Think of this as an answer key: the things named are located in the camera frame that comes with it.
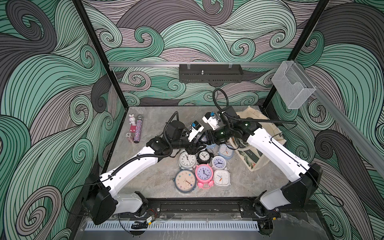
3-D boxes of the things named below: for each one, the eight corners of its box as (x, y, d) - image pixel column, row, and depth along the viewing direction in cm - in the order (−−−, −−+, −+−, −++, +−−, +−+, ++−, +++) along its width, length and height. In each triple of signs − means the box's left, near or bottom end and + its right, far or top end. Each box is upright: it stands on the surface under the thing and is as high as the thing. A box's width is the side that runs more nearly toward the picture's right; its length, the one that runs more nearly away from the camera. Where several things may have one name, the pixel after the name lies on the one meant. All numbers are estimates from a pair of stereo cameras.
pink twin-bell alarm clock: (195, 188, 82) (195, 186, 79) (195, 166, 90) (195, 163, 88) (213, 188, 82) (214, 186, 79) (211, 166, 90) (212, 163, 88)
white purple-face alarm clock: (211, 169, 87) (212, 168, 86) (210, 157, 93) (211, 155, 91) (229, 169, 87) (229, 168, 86) (226, 157, 93) (227, 155, 91)
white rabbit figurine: (131, 133, 106) (127, 126, 100) (132, 121, 113) (128, 114, 107) (136, 132, 107) (133, 125, 100) (137, 121, 114) (134, 113, 107)
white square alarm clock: (214, 188, 82) (215, 186, 79) (212, 171, 88) (213, 169, 85) (231, 188, 82) (232, 186, 79) (228, 171, 88) (229, 169, 85)
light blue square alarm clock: (219, 159, 92) (219, 157, 90) (217, 145, 98) (217, 143, 97) (234, 159, 92) (235, 157, 90) (231, 145, 98) (232, 143, 97)
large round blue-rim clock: (172, 192, 80) (171, 191, 78) (173, 171, 88) (173, 169, 86) (196, 192, 80) (196, 191, 78) (195, 171, 88) (195, 169, 86)
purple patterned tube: (134, 143, 101) (132, 140, 98) (138, 118, 116) (137, 114, 113) (139, 143, 101) (138, 140, 98) (143, 117, 116) (142, 114, 113)
